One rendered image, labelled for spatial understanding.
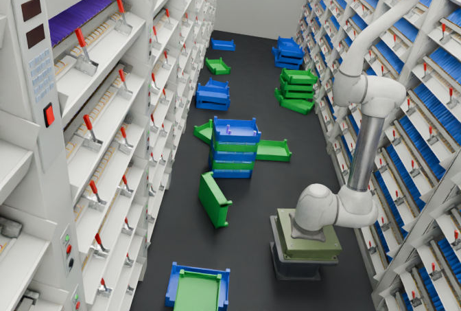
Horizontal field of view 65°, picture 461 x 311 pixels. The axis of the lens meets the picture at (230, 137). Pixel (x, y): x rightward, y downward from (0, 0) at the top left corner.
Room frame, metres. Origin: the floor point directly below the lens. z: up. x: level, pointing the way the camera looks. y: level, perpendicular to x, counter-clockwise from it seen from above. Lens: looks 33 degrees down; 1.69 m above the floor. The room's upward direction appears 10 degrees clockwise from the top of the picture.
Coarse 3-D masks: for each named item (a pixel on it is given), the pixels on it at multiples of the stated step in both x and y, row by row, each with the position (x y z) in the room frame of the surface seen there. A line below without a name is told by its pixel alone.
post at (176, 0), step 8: (168, 0) 1.81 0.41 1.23; (176, 0) 1.81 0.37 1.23; (176, 8) 1.81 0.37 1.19; (176, 32) 1.81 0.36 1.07; (176, 40) 1.81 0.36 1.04; (176, 48) 1.81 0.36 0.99; (176, 64) 1.82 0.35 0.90; (176, 88) 1.88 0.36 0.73; (168, 112) 1.81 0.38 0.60; (168, 136) 1.81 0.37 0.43; (168, 160) 1.81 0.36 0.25; (168, 184) 1.81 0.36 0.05
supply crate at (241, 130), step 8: (216, 120) 2.19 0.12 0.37; (224, 120) 2.22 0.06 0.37; (232, 120) 2.23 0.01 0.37; (240, 120) 2.24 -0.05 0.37; (248, 120) 2.26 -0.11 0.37; (216, 128) 2.16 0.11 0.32; (224, 128) 2.18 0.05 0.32; (232, 128) 2.20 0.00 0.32; (240, 128) 2.22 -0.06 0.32; (248, 128) 2.23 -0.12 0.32; (256, 128) 2.19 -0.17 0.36; (216, 136) 2.02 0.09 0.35; (224, 136) 2.02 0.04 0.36; (232, 136) 2.03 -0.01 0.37; (240, 136) 2.05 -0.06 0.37; (248, 136) 2.06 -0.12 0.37; (256, 136) 2.07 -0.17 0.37
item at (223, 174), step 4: (208, 160) 2.20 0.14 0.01; (216, 172) 2.02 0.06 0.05; (220, 172) 2.02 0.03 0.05; (224, 172) 2.03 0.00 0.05; (228, 172) 2.04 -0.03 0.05; (232, 172) 2.04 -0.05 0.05; (236, 172) 2.05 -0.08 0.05; (240, 172) 2.06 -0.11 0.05; (244, 172) 2.07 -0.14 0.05; (248, 172) 2.07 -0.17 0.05; (212, 176) 2.01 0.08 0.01; (216, 176) 2.02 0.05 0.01; (220, 176) 2.03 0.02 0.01; (224, 176) 2.03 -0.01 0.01; (228, 176) 2.04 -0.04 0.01; (232, 176) 2.05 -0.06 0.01; (236, 176) 2.05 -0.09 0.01; (240, 176) 2.06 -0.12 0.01; (244, 176) 2.07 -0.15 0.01; (248, 176) 2.08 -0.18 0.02
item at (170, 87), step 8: (168, 80) 1.81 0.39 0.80; (168, 88) 1.81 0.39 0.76; (168, 96) 1.74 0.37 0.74; (160, 104) 1.62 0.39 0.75; (168, 104) 1.66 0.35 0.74; (152, 112) 1.52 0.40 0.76; (160, 112) 1.55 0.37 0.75; (160, 120) 1.49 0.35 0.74; (160, 128) 1.42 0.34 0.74; (152, 136) 1.34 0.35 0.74; (152, 144) 1.29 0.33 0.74
